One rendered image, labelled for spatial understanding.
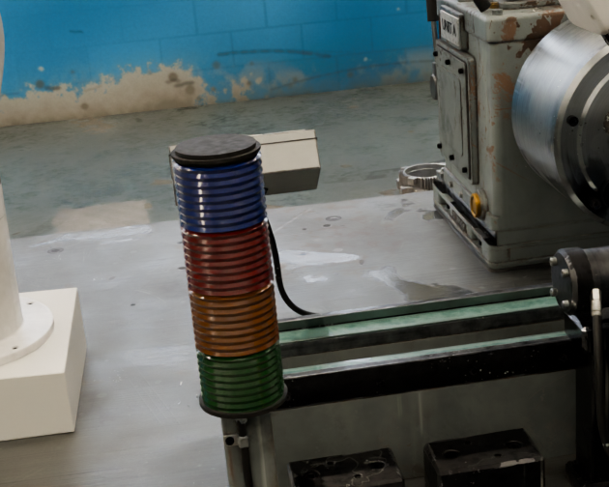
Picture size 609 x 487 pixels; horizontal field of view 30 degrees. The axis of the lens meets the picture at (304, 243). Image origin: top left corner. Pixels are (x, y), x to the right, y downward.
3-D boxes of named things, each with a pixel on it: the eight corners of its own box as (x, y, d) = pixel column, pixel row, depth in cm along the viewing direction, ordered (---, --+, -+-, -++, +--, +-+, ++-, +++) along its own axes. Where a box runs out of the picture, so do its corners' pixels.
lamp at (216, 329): (274, 318, 84) (268, 261, 83) (284, 352, 79) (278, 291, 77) (192, 329, 84) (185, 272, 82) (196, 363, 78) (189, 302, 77)
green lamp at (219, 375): (279, 373, 86) (274, 318, 84) (290, 410, 80) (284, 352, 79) (199, 385, 85) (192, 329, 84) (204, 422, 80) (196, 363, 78)
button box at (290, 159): (317, 189, 138) (310, 150, 140) (322, 167, 131) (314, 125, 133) (175, 207, 136) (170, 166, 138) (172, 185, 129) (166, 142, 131)
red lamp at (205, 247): (268, 261, 83) (262, 201, 81) (278, 291, 77) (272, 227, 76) (185, 272, 82) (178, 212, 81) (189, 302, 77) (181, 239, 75)
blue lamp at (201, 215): (262, 201, 81) (256, 139, 80) (272, 227, 76) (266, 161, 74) (178, 212, 81) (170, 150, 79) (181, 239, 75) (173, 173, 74)
